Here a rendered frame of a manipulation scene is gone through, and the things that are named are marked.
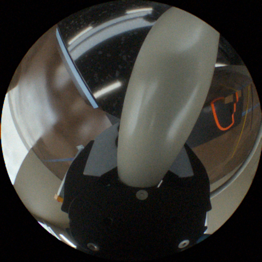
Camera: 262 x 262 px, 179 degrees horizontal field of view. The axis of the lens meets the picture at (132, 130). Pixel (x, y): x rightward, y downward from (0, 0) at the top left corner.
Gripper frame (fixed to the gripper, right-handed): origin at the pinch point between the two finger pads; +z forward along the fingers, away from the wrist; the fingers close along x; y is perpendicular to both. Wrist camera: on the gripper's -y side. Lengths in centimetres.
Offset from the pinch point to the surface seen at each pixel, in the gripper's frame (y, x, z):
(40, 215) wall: 448, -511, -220
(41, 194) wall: 410, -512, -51
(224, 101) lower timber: -6, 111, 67
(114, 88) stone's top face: -4.2, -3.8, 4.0
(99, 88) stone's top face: -4.4, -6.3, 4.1
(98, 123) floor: 46, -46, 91
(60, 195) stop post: 106, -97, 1
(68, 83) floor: -12, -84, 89
